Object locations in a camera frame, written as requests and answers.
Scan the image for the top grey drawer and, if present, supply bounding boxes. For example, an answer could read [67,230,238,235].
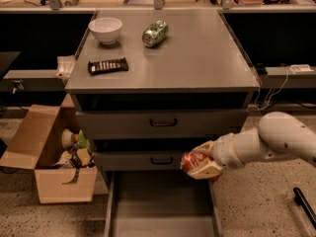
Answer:
[76,109,248,140]

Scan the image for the middle grey drawer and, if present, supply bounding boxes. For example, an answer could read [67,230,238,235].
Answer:
[93,151,183,171]

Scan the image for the open bottom grey drawer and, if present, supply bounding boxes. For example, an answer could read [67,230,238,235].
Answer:
[104,170,223,237]

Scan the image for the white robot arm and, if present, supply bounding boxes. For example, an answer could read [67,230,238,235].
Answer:
[181,112,316,181]

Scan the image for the green soda can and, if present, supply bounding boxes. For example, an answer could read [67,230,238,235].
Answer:
[142,20,169,47]

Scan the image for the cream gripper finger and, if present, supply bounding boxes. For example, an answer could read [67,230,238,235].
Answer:
[189,159,222,180]
[194,140,214,156]

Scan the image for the grey drawer cabinet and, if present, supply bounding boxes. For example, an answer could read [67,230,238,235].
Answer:
[64,8,261,182]

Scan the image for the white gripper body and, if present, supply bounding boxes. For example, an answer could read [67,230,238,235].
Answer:
[211,133,244,170]

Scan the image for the white bowl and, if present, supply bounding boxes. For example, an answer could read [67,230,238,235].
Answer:
[88,17,122,44]

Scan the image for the dark chocolate bar wrapper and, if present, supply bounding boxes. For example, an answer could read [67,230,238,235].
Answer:
[88,58,129,76]

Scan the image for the black rod on floor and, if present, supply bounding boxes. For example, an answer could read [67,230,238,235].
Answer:
[293,187,316,229]

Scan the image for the red coke can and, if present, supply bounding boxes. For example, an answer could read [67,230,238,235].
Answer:
[181,152,213,177]

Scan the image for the white power adapter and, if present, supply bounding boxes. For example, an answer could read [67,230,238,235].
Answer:
[288,64,314,74]

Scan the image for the snack items in box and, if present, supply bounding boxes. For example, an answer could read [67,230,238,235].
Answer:
[51,128,95,169]

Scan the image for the open cardboard box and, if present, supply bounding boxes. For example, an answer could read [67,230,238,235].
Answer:
[0,96,98,203]

